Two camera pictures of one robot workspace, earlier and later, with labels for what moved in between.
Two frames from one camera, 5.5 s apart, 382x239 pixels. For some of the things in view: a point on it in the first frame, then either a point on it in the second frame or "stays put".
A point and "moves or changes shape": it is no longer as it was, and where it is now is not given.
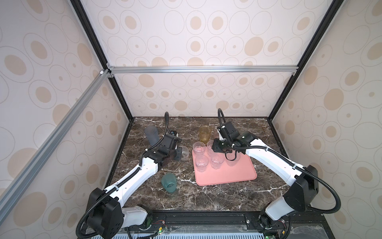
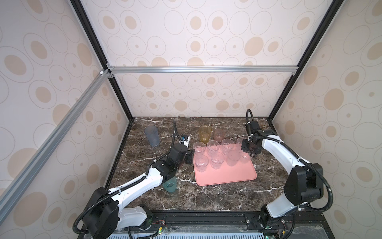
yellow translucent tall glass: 205,134 stays put
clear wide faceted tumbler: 201,162 stays put
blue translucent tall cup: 152,134 stays put
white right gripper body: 221,146 to 247,146
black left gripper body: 175,154 to 187,158
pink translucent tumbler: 215,134 stays put
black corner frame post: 326,20 stays put
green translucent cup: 169,182 stays put
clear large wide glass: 217,159 stays put
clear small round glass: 184,153 moves or changes shape
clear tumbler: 199,148 stays put
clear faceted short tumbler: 232,158 moves or changes shape
